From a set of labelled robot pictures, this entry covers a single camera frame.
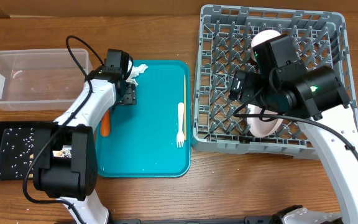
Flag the white paper napkin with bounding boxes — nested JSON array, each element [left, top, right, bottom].
[[126, 60, 148, 86]]

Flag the orange carrot piece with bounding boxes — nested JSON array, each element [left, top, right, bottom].
[[100, 109, 111, 137]]

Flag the large white plate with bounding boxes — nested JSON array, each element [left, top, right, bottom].
[[247, 104, 283, 138]]

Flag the pink bowl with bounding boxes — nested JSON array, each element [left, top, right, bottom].
[[250, 29, 281, 62]]

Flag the wooden chopstick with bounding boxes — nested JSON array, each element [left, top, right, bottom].
[[183, 75, 187, 141]]

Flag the white plastic fork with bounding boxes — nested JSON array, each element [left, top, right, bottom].
[[177, 102, 185, 148]]

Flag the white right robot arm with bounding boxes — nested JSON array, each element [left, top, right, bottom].
[[229, 30, 358, 223]]

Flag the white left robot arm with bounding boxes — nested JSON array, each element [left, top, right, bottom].
[[23, 49, 134, 223]]

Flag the grey dishwasher rack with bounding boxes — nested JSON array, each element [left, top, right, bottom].
[[191, 4, 357, 159]]

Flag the black food waste tray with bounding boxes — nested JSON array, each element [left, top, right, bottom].
[[0, 121, 57, 180]]

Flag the teal plastic tray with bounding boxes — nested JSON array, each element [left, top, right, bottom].
[[96, 60, 191, 178]]

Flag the clear plastic bin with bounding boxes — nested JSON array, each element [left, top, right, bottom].
[[0, 49, 85, 111]]

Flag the rice and peanut scraps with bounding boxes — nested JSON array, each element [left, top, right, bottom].
[[22, 136, 71, 175]]

